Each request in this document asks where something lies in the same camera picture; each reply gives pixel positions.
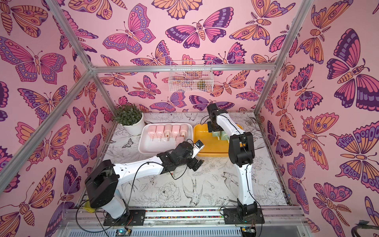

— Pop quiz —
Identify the green sharpener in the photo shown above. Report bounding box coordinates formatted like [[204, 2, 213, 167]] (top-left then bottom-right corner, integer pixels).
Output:
[[221, 133, 230, 142], [212, 131, 221, 140]]

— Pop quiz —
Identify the yellow rubber glove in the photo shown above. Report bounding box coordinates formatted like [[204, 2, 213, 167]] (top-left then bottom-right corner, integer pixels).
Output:
[[83, 200, 96, 213]]

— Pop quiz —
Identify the white wire basket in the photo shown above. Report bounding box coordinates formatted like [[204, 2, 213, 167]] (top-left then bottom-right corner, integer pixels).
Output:
[[167, 60, 214, 93]]

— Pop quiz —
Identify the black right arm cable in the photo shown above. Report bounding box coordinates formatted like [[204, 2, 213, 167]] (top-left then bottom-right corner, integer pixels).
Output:
[[199, 114, 264, 237]]

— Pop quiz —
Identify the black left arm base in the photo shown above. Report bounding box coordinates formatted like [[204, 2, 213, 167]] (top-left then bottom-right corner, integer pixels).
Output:
[[103, 209, 146, 227]]

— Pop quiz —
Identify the white plastic storage box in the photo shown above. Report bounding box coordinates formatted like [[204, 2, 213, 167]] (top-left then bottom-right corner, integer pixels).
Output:
[[138, 123, 193, 155]]

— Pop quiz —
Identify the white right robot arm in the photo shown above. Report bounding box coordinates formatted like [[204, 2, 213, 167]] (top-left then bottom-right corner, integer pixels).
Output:
[[207, 103, 258, 218]]

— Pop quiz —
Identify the white plastic flower pot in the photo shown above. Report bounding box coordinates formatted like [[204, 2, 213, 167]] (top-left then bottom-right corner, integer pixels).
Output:
[[123, 114, 145, 136]]

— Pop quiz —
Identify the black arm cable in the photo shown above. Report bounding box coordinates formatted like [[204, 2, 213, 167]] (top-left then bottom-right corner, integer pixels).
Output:
[[75, 161, 190, 237], [199, 114, 264, 237]]

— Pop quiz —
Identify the pink sharpener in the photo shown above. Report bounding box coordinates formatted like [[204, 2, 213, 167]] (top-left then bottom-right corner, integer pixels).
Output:
[[180, 124, 189, 137], [175, 136, 185, 147], [148, 125, 157, 141], [171, 124, 180, 140], [156, 125, 164, 141], [164, 124, 172, 141]]

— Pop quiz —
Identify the green circuit board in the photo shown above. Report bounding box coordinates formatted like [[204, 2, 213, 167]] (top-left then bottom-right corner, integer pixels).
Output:
[[115, 228, 132, 237]]

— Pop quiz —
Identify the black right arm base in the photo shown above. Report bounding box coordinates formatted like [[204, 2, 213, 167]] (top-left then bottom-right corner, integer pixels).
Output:
[[219, 201, 265, 224]]

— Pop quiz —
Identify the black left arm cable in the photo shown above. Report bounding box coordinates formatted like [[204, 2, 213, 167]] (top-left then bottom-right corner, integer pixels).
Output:
[[75, 161, 190, 237]]

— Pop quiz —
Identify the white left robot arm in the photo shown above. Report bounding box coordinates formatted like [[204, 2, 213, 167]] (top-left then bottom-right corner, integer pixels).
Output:
[[85, 140, 204, 219]]

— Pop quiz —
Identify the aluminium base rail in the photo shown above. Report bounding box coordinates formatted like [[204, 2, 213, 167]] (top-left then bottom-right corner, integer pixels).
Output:
[[56, 207, 312, 237]]

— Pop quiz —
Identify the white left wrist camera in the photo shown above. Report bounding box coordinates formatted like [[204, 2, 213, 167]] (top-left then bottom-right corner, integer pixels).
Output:
[[191, 140, 205, 158]]

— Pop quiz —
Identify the yellow plastic storage box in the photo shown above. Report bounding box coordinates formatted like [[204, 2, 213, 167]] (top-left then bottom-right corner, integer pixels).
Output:
[[193, 120, 254, 163]]

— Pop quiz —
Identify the green leafy plant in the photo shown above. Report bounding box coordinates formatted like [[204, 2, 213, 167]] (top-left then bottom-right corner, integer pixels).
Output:
[[114, 104, 143, 126]]

